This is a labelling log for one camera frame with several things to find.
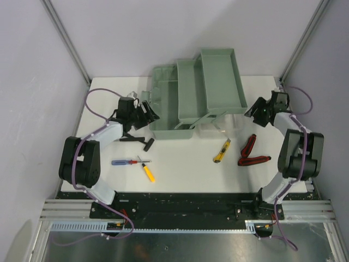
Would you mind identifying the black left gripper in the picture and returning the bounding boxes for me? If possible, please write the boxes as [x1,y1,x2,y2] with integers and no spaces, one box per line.
[129,100,159,130]

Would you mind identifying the green plastic tool box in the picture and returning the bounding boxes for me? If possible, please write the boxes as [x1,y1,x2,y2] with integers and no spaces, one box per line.
[142,49,247,140]

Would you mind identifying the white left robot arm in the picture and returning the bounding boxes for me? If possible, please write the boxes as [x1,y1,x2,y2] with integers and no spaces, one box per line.
[58,97,160,218]

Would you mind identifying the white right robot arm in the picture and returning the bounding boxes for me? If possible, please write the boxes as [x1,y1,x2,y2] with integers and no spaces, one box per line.
[244,91,324,219]

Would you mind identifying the blue and red screwdriver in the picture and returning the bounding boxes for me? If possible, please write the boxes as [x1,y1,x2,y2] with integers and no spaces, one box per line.
[111,159,151,166]

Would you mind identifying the red and black pliers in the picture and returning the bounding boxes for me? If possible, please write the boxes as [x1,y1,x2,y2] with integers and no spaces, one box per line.
[237,134,272,166]

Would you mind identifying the yellow utility knife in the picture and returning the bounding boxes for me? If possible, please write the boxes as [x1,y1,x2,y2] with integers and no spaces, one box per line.
[213,139,231,163]

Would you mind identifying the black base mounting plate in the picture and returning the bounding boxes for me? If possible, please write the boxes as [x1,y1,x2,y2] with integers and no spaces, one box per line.
[56,190,286,229]

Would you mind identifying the black T-handle wrench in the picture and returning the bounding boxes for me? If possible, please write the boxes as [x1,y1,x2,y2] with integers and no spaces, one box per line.
[119,134,155,152]

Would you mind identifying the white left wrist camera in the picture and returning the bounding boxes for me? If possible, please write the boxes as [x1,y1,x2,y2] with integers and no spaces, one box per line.
[127,91,139,107]

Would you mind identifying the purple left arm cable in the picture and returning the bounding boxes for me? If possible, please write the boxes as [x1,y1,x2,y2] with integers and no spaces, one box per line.
[51,88,136,246]

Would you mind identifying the yellow handle screwdriver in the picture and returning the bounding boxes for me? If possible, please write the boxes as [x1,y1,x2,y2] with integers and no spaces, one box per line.
[137,156,155,183]

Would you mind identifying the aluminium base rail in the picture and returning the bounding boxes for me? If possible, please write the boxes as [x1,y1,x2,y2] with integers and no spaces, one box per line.
[40,199,336,223]

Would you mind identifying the right aluminium frame post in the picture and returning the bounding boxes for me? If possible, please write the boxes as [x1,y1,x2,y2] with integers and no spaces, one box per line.
[279,0,332,85]

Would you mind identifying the aluminium frame post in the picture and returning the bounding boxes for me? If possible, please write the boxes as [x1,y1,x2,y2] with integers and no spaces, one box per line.
[40,0,92,86]
[279,0,332,85]

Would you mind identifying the grey slotted cable duct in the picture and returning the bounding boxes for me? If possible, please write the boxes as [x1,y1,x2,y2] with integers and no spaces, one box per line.
[50,219,276,235]

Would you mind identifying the left aluminium frame post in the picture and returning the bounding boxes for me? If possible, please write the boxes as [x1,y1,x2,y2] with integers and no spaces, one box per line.
[40,0,92,86]

